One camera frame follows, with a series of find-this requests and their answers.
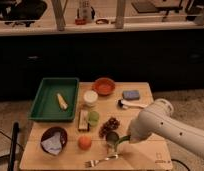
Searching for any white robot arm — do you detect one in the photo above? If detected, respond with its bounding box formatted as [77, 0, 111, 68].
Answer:
[128, 99, 204, 159]

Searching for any white round cup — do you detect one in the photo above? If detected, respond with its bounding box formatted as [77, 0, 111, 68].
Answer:
[83, 90, 98, 107]

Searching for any light green cup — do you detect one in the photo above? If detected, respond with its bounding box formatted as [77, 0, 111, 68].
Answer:
[87, 111, 100, 126]

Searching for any small metal cup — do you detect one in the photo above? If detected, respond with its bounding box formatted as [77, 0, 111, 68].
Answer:
[105, 131, 119, 147]

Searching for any orange bowl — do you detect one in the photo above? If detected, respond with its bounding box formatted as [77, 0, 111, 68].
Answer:
[92, 77, 115, 96]

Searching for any blue sponge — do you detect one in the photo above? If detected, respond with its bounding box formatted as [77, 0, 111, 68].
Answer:
[122, 90, 140, 100]

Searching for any dark grape bunch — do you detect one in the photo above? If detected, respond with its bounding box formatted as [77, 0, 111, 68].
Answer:
[99, 117, 120, 138]

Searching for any yellow corn piece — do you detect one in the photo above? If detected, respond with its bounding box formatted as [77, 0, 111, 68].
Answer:
[57, 93, 68, 110]

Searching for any wooden block toy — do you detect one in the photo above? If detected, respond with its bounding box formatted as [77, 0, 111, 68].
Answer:
[78, 110, 89, 131]

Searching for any green plastic tray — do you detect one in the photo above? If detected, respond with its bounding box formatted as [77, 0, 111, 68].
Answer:
[29, 78, 79, 122]

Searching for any orange fruit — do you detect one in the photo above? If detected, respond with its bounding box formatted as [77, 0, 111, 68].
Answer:
[78, 135, 92, 150]

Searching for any dark brown bowl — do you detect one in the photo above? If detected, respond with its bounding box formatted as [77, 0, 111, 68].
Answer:
[40, 127, 67, 153]

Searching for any grey blue cloth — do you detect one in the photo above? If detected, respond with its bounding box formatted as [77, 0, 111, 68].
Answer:
[41, 132, 62, 155]

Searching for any silver fork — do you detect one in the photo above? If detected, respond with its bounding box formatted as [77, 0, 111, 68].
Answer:
[84, 154, 120, 168]

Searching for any black pole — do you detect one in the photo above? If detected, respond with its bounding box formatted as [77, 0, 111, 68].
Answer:
[7, 122, 19, 171]

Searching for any black office chair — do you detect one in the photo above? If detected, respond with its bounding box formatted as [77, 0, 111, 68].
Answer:
[0, 0, 47, 27]

